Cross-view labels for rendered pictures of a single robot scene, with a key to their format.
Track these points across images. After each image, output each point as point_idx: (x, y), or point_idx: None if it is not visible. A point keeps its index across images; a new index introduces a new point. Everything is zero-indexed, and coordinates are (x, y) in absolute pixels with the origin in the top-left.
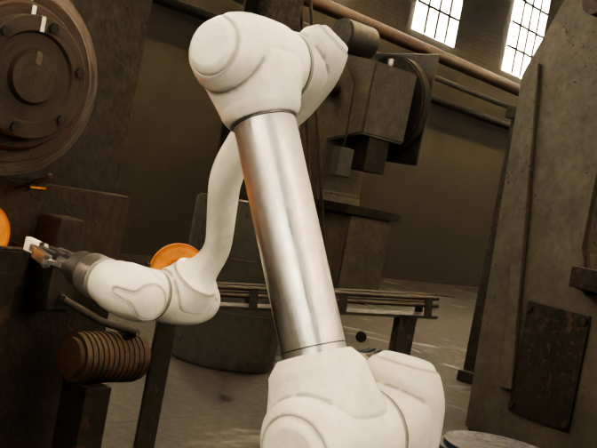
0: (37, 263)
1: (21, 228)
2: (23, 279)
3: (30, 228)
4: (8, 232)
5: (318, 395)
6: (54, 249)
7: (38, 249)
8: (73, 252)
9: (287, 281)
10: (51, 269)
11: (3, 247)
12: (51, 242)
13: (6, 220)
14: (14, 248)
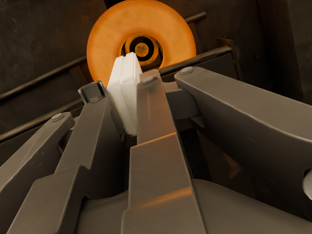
0: (273, 52)
1: (229, 9)
2: (265, 78)
3: (244, 2)
4: (186, 33)
5: None
6: (136, 101)
7: (9, 159)
8: (233, 90)
9: None
10: (295, 59)
11: (185, 62)
12: (278, 10)
13: (172, 14)
14: (206, 55)
